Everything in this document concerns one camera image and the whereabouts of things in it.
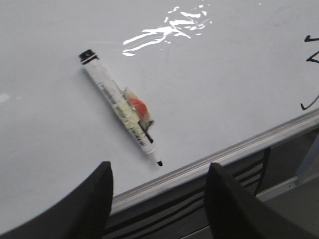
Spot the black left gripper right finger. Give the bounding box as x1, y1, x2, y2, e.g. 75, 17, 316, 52
204, 163, 317, 239

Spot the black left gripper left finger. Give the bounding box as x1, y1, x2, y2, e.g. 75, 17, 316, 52
1, 161, 113, 239

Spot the white whiteboard with aluminium frame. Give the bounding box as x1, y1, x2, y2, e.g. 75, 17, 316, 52
0, 0, 319, 233

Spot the white black whiteboard marker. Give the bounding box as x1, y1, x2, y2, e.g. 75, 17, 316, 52
79, 49, 163, 167

